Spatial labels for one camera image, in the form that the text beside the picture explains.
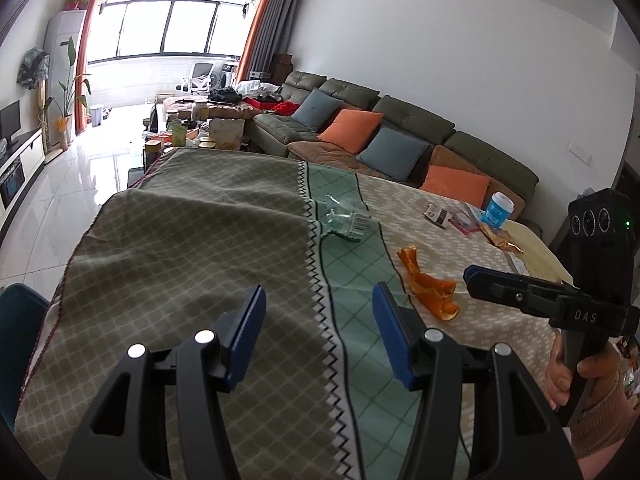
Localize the white floor air conditioner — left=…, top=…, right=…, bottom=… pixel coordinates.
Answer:
left=42, top=10, right=86, bottom=151

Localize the grey-blue cushion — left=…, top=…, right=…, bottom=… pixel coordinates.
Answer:
left=290, top=87, right=345, bottom=132
left=356, top=125, right=430, bottom=182

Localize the olive green sofa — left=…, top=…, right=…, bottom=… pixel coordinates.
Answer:
left=252, top=70, right=541, bottom=226

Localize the large balcony window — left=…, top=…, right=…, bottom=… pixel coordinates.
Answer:
left=87, top=0, right=251, bottom=111

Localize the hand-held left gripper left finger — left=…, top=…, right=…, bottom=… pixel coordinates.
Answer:
left=57, top=284, right=268, bottom=480

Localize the white television cabinet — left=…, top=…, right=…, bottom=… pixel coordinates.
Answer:
left=0, top=127, right=46, bottom=231

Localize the orange and grey curtain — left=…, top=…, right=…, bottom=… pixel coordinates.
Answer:
left=235, top=0, right=305, bottom=83

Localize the tall leafy potted plant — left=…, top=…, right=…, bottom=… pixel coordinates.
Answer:
left=45, top=40, right=93, bottom=146

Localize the cigarette box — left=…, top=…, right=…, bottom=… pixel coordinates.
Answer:
left=422, top=203, right=453, bottom=231

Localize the red-rimmed clear plastic bag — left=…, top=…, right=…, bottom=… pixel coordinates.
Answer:
left=447, top=203, right=488, bottom=236

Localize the hanging blue patterned cloth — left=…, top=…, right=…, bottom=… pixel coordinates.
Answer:
left=16, top=46, right=51, bottom=90

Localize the teal chair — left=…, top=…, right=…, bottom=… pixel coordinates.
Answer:
left=0, top=282, right=51, bottom=436

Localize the patterned green beige tablecloth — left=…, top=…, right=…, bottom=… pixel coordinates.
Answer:
left=12, top=147, right=576, bottom=480

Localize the blue cup with white lid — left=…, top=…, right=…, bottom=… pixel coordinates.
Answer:
left=482, top=191, right=516, bottom=226

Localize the cluttered coffee table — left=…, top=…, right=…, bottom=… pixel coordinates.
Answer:
left=142, top=95, right=256, bottom=166

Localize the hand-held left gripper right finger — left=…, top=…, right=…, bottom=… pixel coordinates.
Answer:
left=372, top=281, right=583, bottom=480

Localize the person's right forearm pink sleeve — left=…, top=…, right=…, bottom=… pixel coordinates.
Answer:
left=565, top=375, right=640, bottom=480

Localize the black television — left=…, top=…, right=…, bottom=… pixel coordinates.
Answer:
left=0, top=100, right=22, bottom=141

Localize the orange peel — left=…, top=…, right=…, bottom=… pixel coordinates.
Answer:
left=396, top=246, right=460, bottom=322

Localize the clear plastic wrapper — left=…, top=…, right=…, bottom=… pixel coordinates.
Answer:
left=320, top=194, right=373, bottom=245

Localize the brown wooden cabinet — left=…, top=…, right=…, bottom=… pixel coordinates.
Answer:
left=270, top=53, right=293, bottom=81

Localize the pile of white bags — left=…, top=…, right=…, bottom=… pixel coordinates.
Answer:
left=235, top=80, right=281, bottom=98

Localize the orange cushion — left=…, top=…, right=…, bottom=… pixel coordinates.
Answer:
left=419, top=165, right=492, bottom=209
left=317, top=108, right=385, bottom=156

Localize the white office chair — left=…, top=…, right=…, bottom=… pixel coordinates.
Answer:
left=181, top=61, right=217, bottom=95

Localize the brown back cushion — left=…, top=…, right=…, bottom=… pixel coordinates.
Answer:
left=427, top=145, right=526, bottom=221

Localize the brown seat pad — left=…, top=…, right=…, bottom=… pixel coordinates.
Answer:
left=287, top=140, right=396, bottom=179

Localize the flat gold foil packet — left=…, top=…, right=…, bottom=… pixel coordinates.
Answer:
left=477, top=220, right=523, bottom=253

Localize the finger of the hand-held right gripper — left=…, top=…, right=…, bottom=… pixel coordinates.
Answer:
left=462, top=265, right=566, bottom=318

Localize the person's right hand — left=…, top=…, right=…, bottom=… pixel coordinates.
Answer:
left=545, top=342, right=626, bottom=408

